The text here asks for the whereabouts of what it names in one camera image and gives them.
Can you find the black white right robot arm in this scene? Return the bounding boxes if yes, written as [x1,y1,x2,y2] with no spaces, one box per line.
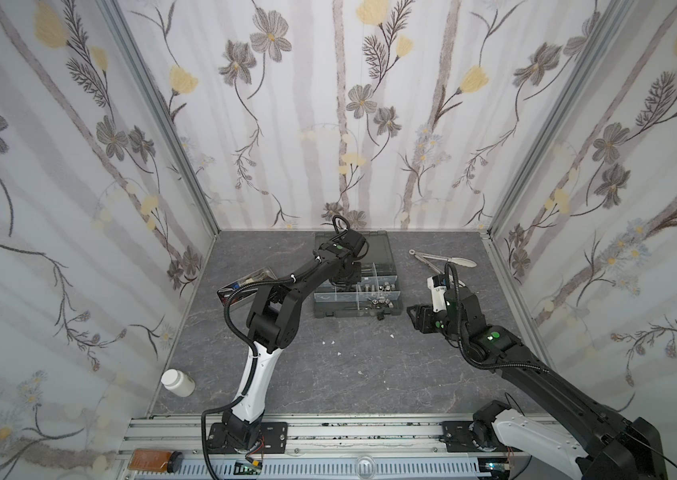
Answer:
[408,262,669,479]

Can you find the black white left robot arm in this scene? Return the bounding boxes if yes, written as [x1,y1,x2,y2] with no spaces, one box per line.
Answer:
[200,214,368,479]

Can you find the wing nuts in box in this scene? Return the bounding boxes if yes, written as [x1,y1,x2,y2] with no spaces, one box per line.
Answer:
[371,295,394,309]

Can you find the green plastic organizer box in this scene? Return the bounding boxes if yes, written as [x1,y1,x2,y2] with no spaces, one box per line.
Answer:
[312,231,404,318]

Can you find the metal tongs with white tips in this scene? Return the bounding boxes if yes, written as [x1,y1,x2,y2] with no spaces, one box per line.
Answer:
[409,249,478,274]

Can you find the metal tray with tools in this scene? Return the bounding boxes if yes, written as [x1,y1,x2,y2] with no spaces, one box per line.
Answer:
[216,267,276,305]

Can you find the white plastic bottle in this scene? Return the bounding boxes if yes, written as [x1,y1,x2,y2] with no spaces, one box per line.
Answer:
[160,369,196,398]

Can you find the amber bottle with black cap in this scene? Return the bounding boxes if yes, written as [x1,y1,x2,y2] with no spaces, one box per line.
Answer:
[128,449,184,473]

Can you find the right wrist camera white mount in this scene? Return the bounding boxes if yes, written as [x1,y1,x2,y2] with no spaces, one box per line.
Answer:
[427,274,449,313]

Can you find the aluminium rail frame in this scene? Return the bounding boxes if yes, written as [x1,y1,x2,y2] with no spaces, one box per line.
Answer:
[115,413,616,480]

